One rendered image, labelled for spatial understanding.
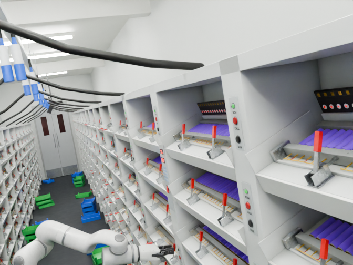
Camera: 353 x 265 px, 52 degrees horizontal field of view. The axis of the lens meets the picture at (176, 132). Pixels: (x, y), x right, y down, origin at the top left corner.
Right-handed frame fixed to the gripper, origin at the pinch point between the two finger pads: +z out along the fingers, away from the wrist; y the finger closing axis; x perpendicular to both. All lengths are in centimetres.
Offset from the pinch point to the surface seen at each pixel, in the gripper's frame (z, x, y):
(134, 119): -7, 62, -46
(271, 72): -6, 74, 94
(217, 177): 7, 42, 40
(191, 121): 2, 62, 25
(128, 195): 2, 1, -115
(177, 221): -3.8, 21.2, 24.9
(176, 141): -5, 54, 26
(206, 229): 5.9, 19.3, 32.3
